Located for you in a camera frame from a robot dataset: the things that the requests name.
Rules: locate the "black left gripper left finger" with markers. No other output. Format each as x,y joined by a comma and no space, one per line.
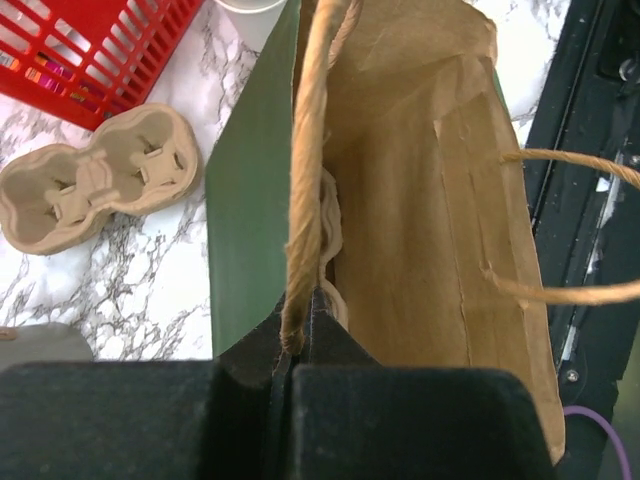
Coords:
215,419

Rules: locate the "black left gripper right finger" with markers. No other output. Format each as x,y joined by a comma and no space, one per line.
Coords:
351,419

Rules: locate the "single brown cup carrier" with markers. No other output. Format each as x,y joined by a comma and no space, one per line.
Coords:
331,245

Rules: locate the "brown green paper bag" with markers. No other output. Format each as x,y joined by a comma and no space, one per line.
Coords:
397,100

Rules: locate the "brown cardboard cup carrier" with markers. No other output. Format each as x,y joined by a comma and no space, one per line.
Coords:
135,163

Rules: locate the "red plastic shopping basket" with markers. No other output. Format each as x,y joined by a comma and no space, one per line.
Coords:
87,61

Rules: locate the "stack of paper cups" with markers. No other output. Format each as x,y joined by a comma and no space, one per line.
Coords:
254,20

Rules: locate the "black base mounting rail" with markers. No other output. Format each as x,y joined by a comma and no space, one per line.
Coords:
586,229

